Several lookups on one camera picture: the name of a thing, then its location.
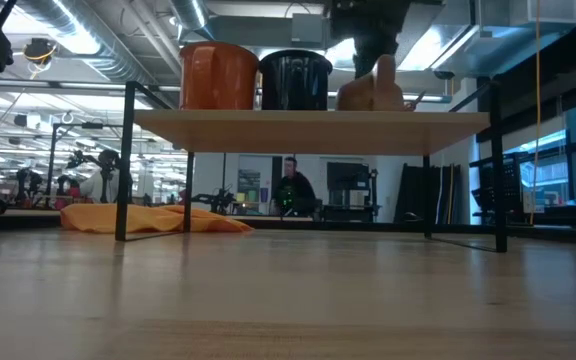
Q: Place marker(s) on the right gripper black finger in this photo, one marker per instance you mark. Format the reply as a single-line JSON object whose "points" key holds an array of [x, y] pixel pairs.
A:
{"points": [[365, 62]]}

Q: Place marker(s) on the black mug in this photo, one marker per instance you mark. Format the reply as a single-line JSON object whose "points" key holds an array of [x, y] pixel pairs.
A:
{"points": [[295, 80]]}

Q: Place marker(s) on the large orange mug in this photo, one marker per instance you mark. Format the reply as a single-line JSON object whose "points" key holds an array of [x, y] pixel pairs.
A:
{"points": [[218, 75]]}

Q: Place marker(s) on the black desk robot arm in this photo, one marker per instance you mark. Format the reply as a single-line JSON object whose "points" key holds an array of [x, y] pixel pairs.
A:
{"points": [[215, 200]]}

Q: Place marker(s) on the grey ceiling box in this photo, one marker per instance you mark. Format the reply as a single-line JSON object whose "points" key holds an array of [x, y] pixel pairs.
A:
{"points": [[308, 27]]}

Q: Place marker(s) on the black monitor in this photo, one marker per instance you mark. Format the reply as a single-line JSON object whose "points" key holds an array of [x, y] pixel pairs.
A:
{"points": [[348, 176]]}

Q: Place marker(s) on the black leaning panels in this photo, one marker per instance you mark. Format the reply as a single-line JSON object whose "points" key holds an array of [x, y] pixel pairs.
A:
{"points": [[425, 195]]}

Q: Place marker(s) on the person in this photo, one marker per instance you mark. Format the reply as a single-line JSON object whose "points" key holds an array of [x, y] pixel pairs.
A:
{"points": [[68, 192], [295, 192], [100, 182]]}

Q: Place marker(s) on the orange cloth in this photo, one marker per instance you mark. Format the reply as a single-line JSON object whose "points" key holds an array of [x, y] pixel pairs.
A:
{"points": [[143, 219]]}

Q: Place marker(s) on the wooden shelf with black frame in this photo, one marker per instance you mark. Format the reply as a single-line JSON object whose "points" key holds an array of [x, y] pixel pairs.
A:
{"points": [[308, 132]]}

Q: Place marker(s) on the silver ventilation duct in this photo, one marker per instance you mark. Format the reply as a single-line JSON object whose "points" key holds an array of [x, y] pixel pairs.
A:
{"points": [[118, 62]]}

